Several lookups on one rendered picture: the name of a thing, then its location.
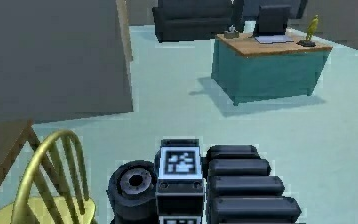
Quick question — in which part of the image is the teal desk with wooden top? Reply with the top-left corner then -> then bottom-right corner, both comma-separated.
211,29 -> 333,106

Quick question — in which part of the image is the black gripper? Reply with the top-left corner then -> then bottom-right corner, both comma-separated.
107,160 -> 159,224

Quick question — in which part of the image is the yellow wooden chair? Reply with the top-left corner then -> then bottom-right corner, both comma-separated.
0,129 -> 98,224

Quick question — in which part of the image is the brown wooden table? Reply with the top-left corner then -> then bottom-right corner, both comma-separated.
0,119 -> 60,208

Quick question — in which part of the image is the grey tissue box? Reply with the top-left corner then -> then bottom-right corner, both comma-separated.
223,25 -> 240,39

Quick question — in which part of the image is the black laptop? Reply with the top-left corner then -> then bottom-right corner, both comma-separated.
252,4 -> 295,45

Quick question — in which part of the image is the yellow statuette on black base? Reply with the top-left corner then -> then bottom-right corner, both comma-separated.
296,14 -> 320,48

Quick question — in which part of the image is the dark blue sofa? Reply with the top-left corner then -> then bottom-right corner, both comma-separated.
152,0 -> 245,43

